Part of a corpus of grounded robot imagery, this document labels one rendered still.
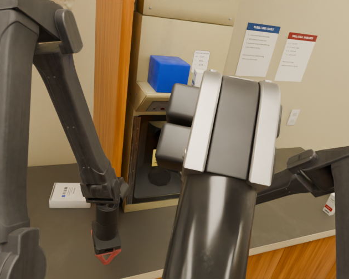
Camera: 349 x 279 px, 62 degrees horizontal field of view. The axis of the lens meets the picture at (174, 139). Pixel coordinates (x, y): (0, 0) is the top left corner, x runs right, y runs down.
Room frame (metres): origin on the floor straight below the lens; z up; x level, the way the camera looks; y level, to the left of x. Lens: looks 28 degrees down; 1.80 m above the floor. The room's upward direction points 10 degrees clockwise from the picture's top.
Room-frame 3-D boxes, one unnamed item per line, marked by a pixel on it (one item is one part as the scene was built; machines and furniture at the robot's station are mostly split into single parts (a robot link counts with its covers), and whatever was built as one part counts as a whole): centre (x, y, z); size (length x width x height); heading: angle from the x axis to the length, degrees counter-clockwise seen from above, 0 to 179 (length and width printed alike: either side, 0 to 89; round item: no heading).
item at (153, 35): (1.09, 0.07, 1.33); 0.32 x 0.25 x 0.77; 116
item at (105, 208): (0.56, 0.14, 1.27); 0.07 x 0.06 x 0.07; 176
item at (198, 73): (0.95, -0.05, 1.54); 0.05 x 0.05 x 0.06; 11
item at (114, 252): (0.55, 0.13, 1.14); 0.07 x 0.07 x 0.09; 26
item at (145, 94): (0.93, -0.01, 1.46); 0.32 x 0.11 x 0.10; 116
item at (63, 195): (0.94, 0.39, 0.96); 0.16 x 0.12 x 0.04; 105
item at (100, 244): (0.56, 0.14, 1.21); 0.10 x 0.07 x 0.07; 26
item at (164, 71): (0.90, 0.06, 1.56); 0.10 x 0.10 x 0.09; 26
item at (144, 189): (0.97, 0.01, 1.19); 0.30 x 0.01 x 0.40; 115
